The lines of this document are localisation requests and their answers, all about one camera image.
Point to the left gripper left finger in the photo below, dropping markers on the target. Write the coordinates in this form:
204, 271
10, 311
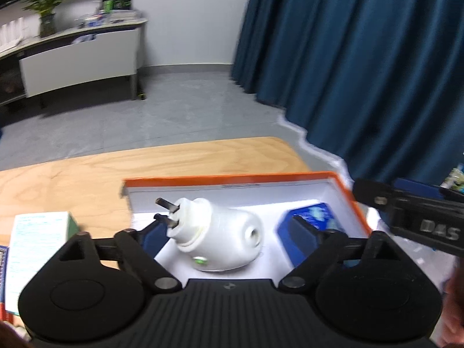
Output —
138, 249

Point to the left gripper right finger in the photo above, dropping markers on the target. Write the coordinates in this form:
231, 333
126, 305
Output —
321, 249

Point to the blue patterned small tin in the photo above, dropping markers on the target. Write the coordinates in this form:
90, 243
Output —
303, 230

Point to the white plug-in mosquito repeller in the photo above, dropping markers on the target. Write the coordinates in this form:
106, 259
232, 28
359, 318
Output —
216, 238

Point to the white teal bandage box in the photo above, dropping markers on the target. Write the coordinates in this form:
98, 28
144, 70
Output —
34, 239

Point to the right hand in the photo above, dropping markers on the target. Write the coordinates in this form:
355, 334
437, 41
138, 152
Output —
452, 314

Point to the blue plastic crate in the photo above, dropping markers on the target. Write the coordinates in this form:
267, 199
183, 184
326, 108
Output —
449, 184

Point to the orange white shallow box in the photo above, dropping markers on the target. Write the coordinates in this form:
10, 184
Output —
269, 196

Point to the wooden coffee table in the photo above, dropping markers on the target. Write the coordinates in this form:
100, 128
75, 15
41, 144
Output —
88, 187

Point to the dark blue curtain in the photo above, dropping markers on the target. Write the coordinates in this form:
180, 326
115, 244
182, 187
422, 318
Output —
378, 83

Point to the white tv console cabinet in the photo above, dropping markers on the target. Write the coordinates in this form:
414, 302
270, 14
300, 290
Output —
73, 57

